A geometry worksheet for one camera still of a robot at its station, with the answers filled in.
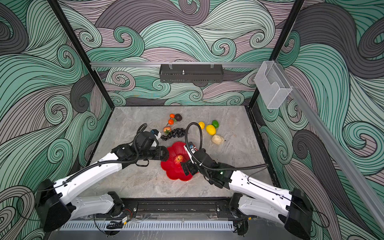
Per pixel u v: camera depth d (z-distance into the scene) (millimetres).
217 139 949
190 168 656
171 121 1093
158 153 671
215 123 1059
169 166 860
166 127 1021
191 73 951
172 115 1111
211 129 997
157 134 719
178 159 851
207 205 760
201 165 525
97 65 946
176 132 999
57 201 380
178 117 1082
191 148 645
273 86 778
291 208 396
